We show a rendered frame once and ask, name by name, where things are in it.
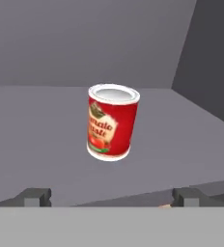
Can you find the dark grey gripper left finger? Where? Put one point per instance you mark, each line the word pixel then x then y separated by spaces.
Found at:
pixel 33 196

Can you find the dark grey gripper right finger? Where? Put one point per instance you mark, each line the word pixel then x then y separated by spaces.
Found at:
pixel 189 196

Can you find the red tomato paste can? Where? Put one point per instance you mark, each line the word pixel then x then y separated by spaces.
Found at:
pixel 112 123

